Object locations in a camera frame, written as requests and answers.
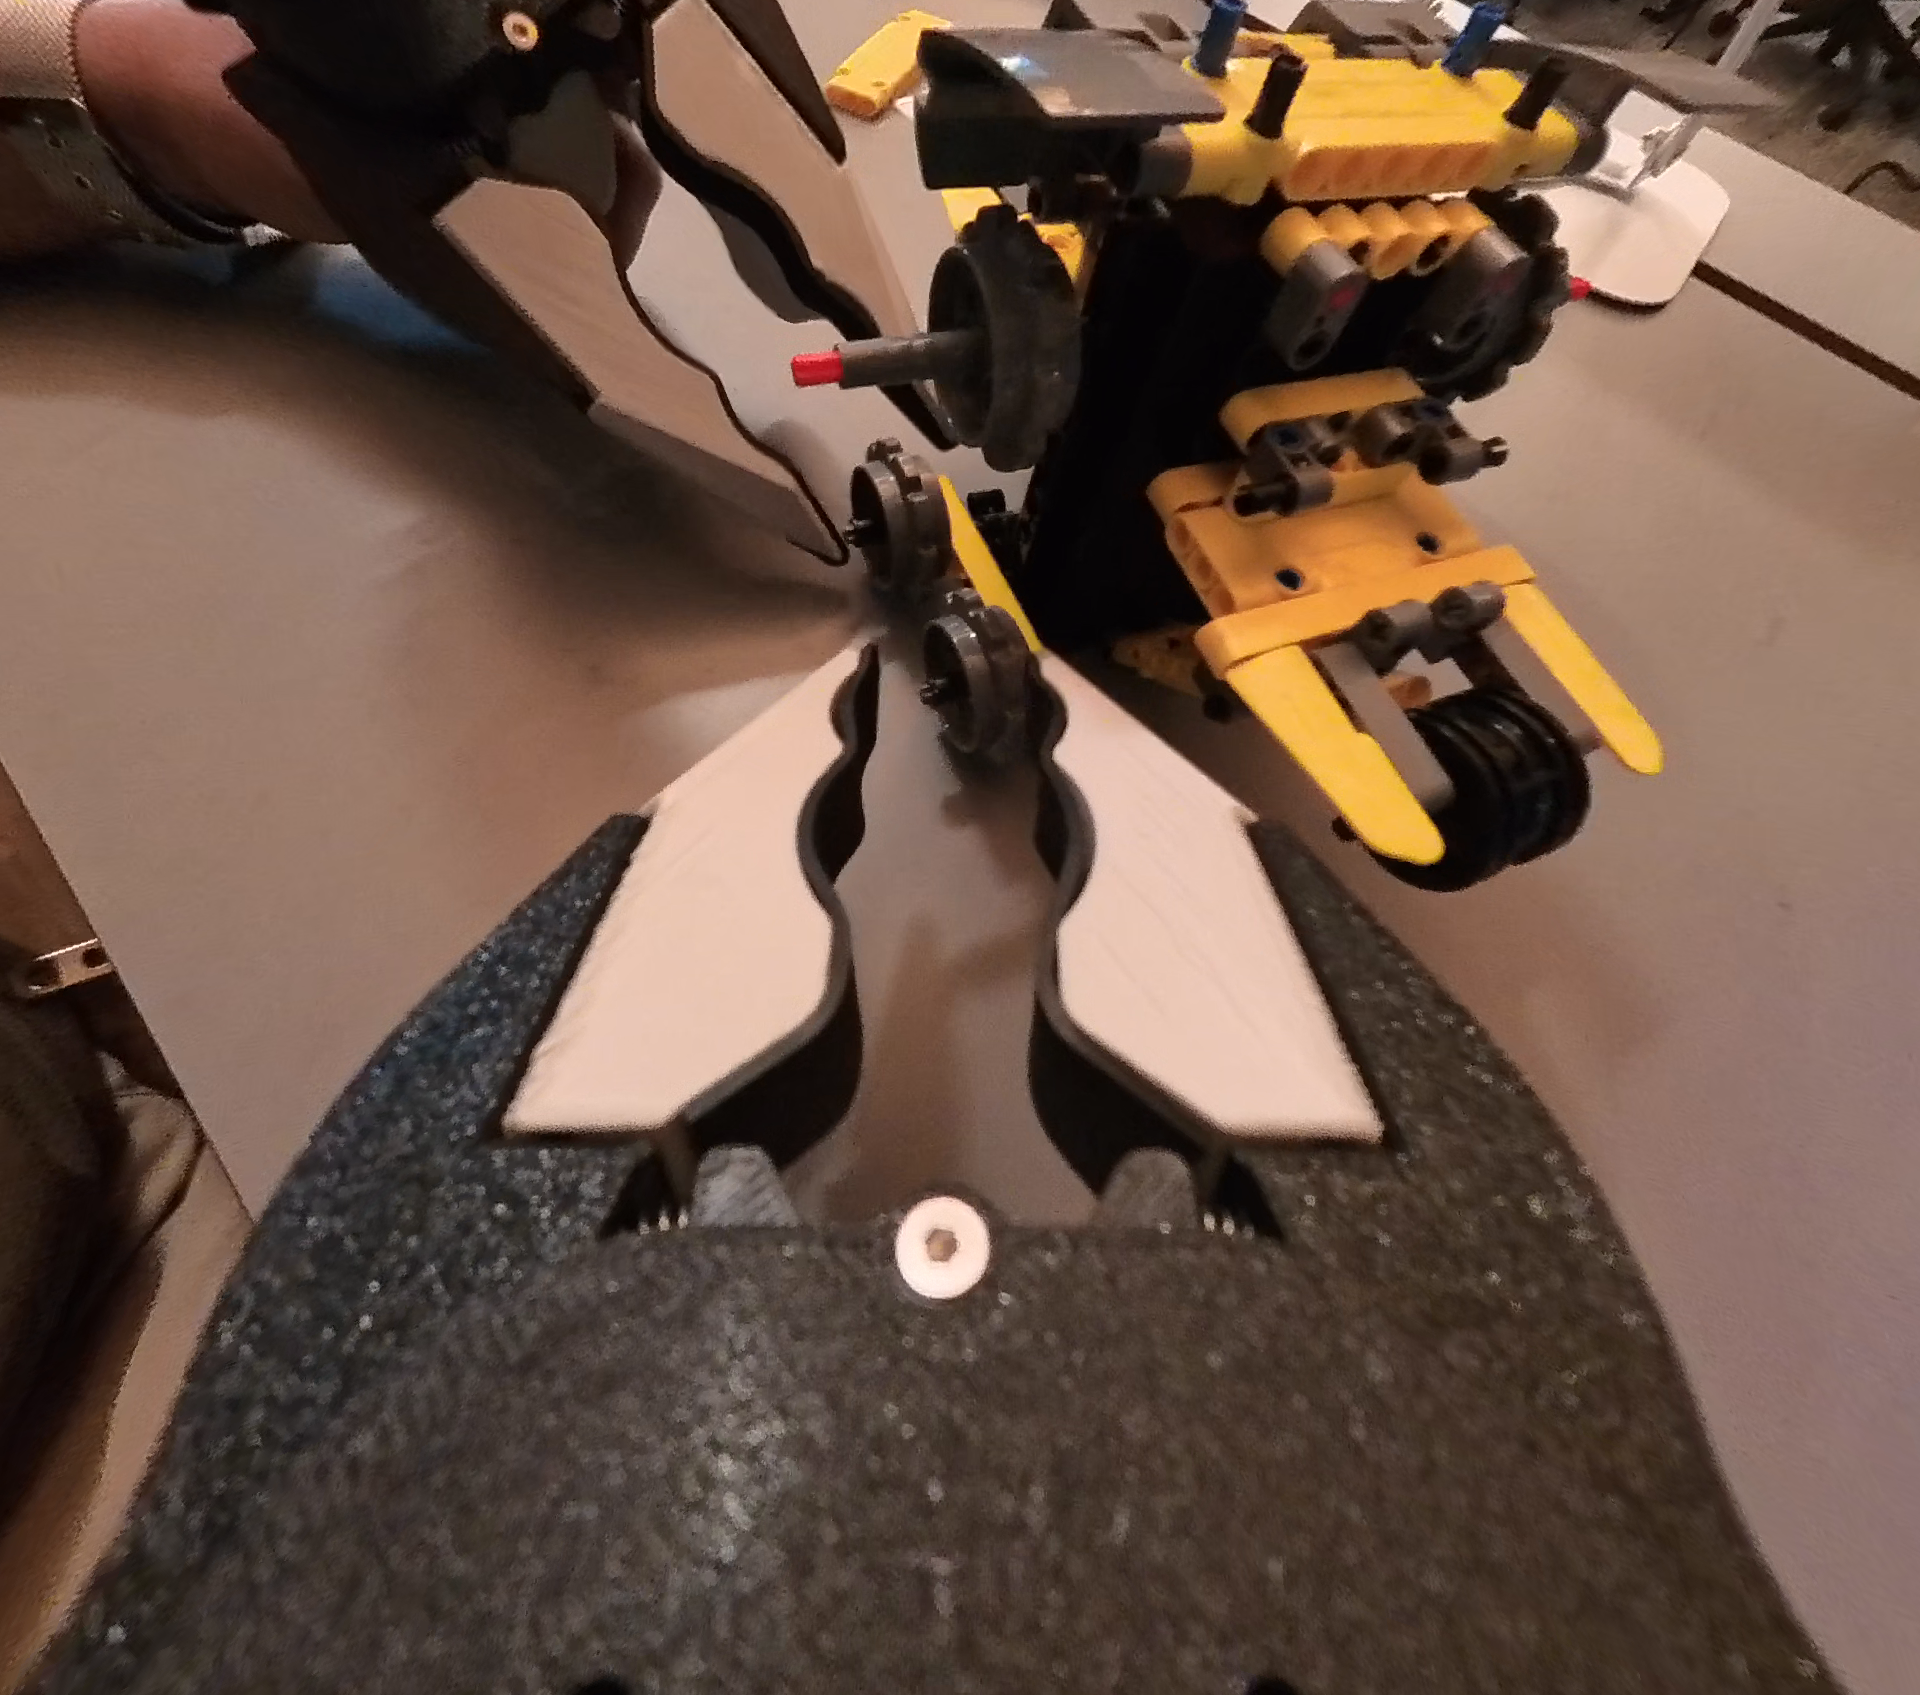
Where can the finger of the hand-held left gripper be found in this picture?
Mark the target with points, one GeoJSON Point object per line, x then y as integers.
{"type": "Point", "coordinates": [601, 329]}
{"type": "Point", "coordinates": [765, 129]}

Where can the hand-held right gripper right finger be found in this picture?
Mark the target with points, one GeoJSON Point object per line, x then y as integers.
{"type": "Point", "coordinates": [1216, 976]}

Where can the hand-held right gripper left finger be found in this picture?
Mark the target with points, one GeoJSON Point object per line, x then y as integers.
{"type": "Point", "coordinates": [691, 961]}

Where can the yellow beam with two wheels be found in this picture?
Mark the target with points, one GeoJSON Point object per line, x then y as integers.
{"type": "Point", "coordinates": [984, 659]}

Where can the yellow toy brick vehicle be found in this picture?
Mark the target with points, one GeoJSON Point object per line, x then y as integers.
{"type": "Point", "coordinates": [1351, 135]}

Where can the person's left hand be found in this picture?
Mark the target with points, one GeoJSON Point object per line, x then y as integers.
{"type": "Point", "coordinates": [195, 120]}

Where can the yellow perforated toy panel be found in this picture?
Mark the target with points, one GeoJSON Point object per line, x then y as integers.
{"type": "Point", "coordinates": [885, 60]}

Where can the metal mesh wristwatch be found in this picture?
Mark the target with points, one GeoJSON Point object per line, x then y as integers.
{"type": "Point", "coordinates": [59, 1]}

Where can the metal bracket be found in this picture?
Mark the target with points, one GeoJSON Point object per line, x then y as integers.
{"type": "Point", "coordinates": [59, 969]}

